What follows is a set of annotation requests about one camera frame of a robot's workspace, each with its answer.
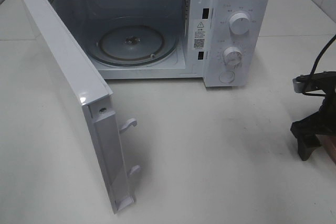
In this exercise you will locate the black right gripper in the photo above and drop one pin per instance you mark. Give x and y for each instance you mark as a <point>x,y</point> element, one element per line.
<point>320,123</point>

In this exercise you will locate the round microwave door button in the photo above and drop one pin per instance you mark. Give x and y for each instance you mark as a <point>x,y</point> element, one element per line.
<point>226,77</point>

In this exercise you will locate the white microwave door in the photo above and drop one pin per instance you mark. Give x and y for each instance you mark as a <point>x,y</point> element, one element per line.
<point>86,97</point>

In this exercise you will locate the white bread sandwich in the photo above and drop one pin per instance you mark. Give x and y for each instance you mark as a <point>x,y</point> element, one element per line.
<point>328,143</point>

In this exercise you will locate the white lower microwave knob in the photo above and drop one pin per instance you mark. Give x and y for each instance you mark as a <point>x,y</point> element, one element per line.
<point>232,56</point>

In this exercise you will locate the white microwave knob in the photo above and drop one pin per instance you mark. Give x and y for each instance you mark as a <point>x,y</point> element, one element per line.
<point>239,23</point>
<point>232,56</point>

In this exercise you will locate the white upper microwave knob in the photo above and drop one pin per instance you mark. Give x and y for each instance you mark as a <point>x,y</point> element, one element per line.
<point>239,23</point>

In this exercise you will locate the white microwave oven body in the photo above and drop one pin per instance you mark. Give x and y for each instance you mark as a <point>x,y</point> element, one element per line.
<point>89,19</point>

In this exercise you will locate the white warning label sticker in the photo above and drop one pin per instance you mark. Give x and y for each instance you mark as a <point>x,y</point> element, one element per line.
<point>200,31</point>

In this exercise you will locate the glass microwave turntable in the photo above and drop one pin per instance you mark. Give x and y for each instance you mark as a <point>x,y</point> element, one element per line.
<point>133,45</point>

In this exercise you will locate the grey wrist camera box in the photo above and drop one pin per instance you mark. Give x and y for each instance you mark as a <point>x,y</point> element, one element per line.
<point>299,83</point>

